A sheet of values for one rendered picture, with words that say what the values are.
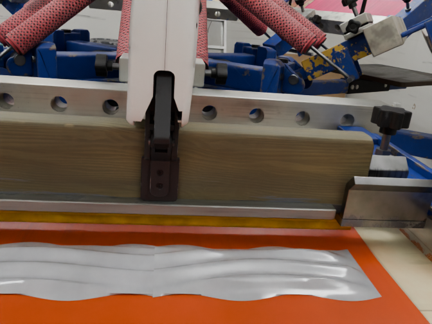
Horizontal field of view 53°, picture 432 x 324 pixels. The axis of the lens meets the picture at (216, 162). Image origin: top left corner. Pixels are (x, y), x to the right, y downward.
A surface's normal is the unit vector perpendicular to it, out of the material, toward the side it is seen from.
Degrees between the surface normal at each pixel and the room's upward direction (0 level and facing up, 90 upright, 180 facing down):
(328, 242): 0
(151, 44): 87
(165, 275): 33
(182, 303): 0
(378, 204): 90
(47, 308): 0
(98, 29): 90
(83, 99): 90
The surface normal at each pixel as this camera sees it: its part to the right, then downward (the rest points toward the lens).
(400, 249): 0.09, -0.94
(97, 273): 0.06, -0.62
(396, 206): 0.11, 0.35
